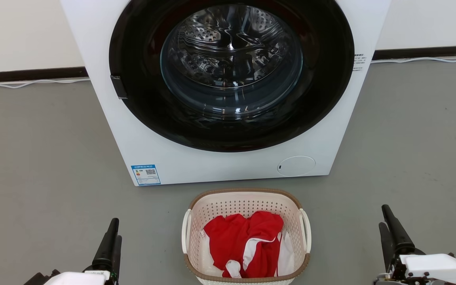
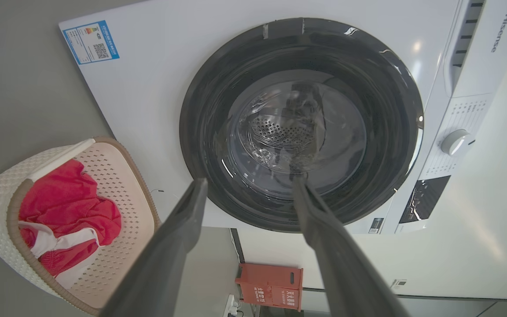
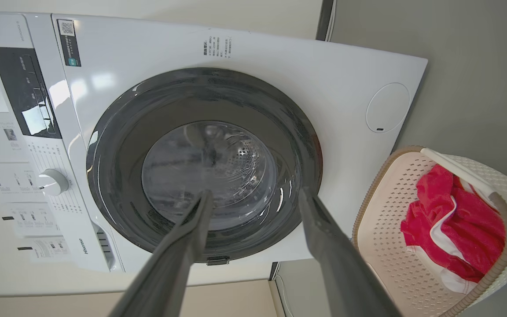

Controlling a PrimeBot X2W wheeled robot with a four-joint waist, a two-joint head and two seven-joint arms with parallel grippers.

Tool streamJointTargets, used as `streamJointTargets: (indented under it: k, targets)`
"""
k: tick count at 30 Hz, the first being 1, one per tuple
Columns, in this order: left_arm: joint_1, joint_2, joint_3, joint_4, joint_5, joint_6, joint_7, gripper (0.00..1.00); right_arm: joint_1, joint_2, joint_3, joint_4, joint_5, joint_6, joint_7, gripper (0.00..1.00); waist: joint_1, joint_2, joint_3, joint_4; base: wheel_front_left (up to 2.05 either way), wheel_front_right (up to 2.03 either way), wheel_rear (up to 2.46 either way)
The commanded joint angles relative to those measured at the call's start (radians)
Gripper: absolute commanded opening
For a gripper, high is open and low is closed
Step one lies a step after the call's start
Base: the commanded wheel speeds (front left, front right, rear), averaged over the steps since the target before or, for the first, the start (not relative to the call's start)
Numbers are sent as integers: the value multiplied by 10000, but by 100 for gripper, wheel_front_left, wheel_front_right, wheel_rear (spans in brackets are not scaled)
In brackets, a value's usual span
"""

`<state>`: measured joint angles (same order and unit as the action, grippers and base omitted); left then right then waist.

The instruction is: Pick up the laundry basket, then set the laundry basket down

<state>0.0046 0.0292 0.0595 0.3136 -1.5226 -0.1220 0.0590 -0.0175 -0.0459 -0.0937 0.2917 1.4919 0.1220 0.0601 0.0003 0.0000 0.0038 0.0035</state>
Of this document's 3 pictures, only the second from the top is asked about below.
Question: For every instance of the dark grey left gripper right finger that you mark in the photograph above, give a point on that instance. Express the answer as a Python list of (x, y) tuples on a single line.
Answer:
[(341, 264)]

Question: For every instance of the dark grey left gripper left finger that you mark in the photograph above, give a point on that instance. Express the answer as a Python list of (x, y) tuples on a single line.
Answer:
[(161, 259)]

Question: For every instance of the white perforated laundry basket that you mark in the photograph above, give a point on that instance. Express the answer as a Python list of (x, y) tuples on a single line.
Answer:
[(66, 224)]

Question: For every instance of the red fire equipment box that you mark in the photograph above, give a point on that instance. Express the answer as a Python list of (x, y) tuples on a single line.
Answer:
[(271, 287)]

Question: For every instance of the red and white garment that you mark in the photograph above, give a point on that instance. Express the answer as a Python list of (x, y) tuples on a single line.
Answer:
[(66, 215)]

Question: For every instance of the dark round washing machine door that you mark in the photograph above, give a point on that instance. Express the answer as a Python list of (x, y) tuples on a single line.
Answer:
[(301, 124)]

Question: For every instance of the white front-load washing machine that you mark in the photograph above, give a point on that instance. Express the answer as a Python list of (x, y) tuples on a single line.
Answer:
[(280, 119)]

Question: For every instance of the white washing machine control knob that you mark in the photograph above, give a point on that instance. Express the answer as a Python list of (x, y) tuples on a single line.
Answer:
[(456, 142)]

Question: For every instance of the blue energy label sticker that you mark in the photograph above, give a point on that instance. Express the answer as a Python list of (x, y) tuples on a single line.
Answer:
[(90, 42)]

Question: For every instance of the white wall power socket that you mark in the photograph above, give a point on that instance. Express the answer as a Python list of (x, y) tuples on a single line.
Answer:
[(232, 306)]

